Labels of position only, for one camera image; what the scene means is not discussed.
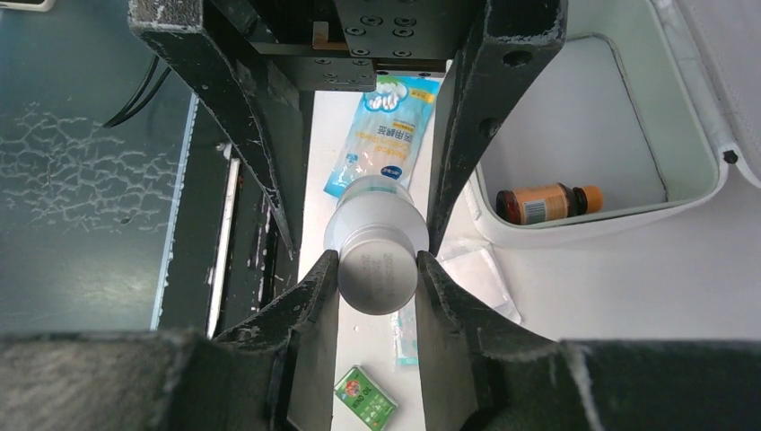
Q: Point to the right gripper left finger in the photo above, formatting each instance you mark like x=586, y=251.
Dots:
x=273, y=371

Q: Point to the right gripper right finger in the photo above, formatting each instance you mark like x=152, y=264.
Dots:
x=480, y=371

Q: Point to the green wind oil box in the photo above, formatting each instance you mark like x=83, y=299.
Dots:
x=364, y=397

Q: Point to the white gauze pad packet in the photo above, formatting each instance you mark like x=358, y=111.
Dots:
x=471, y=264

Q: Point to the white plastic bottle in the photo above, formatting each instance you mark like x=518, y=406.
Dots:
x=377, y=232

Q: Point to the brown bottle orange cap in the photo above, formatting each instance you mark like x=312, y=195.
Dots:
x=552, y=202

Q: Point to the white medicine kit box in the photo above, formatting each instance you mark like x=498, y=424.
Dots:
x=637, y=104

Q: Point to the clear bandage packet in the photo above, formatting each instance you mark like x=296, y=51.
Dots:
x=404, y=328

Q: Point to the blue cotton swab packet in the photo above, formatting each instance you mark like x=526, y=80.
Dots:
x=386, y=133

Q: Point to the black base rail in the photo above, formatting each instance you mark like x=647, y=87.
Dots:
x=223, y=258

